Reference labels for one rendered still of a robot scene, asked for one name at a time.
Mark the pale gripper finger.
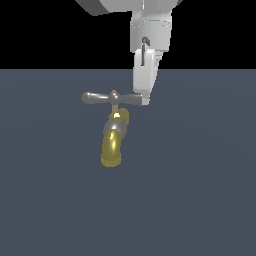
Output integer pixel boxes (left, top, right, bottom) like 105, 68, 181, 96
141, 93, 152, 107

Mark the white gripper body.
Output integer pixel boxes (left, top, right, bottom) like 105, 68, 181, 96
132, 47, 160, 96

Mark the grey faucet cross handle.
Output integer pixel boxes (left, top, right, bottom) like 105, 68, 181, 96
80, 89, 144, 108

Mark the brass faucet spout body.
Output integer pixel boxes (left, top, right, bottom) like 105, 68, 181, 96
100, 105, 131, 168

